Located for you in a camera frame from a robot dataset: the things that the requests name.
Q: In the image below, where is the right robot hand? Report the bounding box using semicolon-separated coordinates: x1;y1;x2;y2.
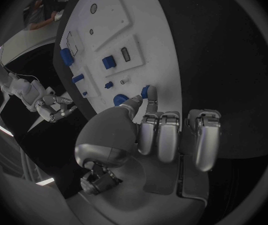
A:
35;94;79;124

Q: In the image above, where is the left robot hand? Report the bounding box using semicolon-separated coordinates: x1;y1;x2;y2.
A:
65;85;223;225

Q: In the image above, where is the white task board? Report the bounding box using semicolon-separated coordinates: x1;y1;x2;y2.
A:
53;0;183;132

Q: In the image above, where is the blue cylinder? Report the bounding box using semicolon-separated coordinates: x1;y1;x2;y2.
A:
71;73;86;84

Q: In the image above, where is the blue rounded block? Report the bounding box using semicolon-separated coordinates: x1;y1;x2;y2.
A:
59;47;76;67

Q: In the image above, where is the blue gear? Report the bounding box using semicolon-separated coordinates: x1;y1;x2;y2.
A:
112;93;129;107

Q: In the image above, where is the blue square block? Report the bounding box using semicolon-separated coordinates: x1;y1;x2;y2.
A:
101;55;118;70

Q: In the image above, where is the person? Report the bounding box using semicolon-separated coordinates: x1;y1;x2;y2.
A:
22;0;66;31

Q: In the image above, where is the white cable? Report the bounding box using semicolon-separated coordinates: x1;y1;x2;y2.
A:
0;48;42;83

